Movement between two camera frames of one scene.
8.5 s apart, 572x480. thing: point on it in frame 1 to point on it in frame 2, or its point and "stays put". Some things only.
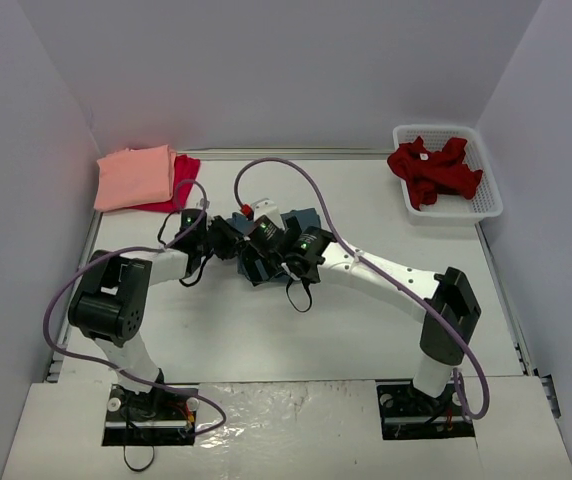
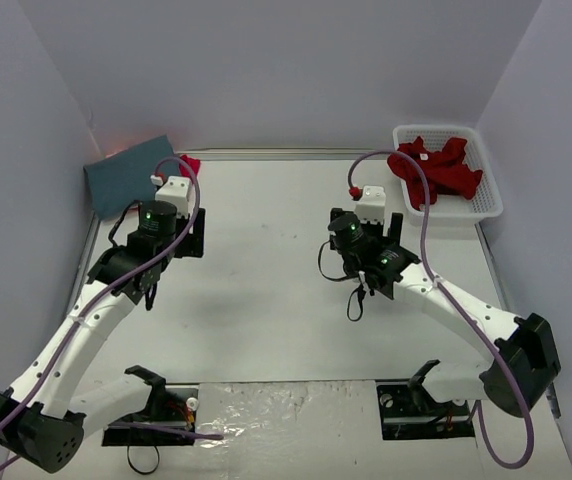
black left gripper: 226,239 to 194,236
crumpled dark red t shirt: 429,174 stays put
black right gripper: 254,262 to 396,226
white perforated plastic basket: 450,209 stays put
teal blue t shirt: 309,217 to 124,177
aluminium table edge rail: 515,334 stays put
